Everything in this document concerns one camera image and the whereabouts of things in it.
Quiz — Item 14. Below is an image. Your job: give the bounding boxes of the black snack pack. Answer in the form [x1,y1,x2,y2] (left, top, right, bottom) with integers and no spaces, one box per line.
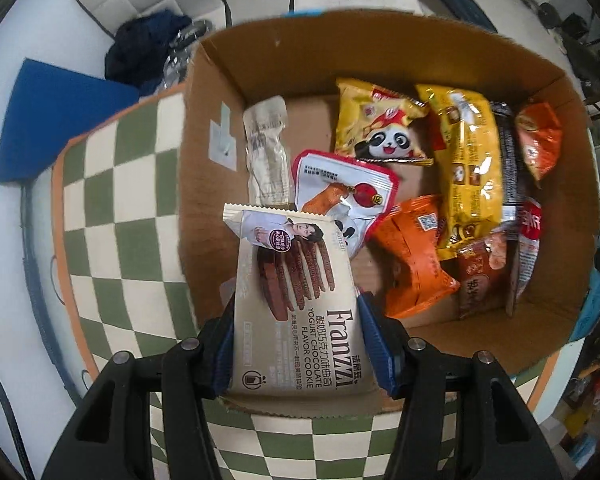
[490,101,529,229]

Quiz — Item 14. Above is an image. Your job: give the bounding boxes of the brown red snack packet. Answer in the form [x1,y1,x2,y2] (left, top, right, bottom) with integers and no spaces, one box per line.
[458,232,508,318]

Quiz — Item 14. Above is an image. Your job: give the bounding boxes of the cardboard box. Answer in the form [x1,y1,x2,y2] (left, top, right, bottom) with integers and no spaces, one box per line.
[177,8,600,420]

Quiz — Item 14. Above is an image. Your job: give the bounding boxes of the yellow panda snack bag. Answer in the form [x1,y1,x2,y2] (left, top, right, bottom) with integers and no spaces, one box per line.
[334,78,434,166]

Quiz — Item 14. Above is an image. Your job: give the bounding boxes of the red white chicken feet pouch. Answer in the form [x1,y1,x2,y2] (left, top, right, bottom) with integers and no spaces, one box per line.
[291,150,399,257]

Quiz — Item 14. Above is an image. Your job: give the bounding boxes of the orange snack bag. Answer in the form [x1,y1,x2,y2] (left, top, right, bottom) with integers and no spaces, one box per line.
[372,195,460,318]
[515,102,562,188]

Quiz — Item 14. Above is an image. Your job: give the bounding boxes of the black corrugated hose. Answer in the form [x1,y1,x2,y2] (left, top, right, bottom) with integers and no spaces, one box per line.
[19,181,86,409]

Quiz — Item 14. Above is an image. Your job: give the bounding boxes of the clear gold snack pouch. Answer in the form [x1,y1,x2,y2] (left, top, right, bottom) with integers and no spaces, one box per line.
[242,96,294,209]

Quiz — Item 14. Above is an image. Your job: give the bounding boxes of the yellow chocolate snack pack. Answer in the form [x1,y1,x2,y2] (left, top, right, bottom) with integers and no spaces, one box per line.
[415,84,503,260]

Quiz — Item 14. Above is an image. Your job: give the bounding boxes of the dark clothes pile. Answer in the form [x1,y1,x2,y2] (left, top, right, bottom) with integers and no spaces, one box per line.
[105,10,193,96]

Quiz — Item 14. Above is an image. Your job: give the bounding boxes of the checkered table mat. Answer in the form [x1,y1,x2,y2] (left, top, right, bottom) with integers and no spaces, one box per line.
[49,81,562,480]

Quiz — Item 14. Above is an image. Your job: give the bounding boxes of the blue cushion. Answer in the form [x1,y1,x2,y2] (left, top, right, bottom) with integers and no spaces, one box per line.
[0,58,140,184]

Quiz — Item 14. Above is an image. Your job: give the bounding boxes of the chrome weight plates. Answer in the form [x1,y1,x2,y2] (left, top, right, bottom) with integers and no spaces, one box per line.
[161,20,214,89]

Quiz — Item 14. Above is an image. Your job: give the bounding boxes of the red white clear pouch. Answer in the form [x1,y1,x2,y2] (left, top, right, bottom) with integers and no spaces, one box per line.
[505,197,542,318]

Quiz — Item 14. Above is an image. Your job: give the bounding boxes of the Franzzi cookie box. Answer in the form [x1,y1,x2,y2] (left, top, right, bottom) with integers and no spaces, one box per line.
[223,204,376,398]

